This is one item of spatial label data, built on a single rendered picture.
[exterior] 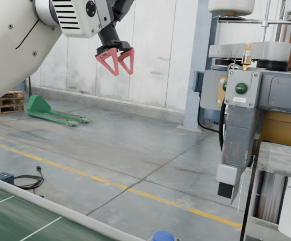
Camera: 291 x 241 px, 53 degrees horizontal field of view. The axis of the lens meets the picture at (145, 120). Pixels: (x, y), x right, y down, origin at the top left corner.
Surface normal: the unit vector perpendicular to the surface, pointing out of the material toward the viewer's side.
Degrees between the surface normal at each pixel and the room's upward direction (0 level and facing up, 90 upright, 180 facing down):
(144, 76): 90
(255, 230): 90
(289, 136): 90
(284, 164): 90
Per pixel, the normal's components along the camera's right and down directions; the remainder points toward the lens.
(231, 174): -0.48, 0.15
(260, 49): -0.98, -0.05
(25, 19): 0.87, 0.18
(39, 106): 0.87, -0.07
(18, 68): 0.52, 0.61
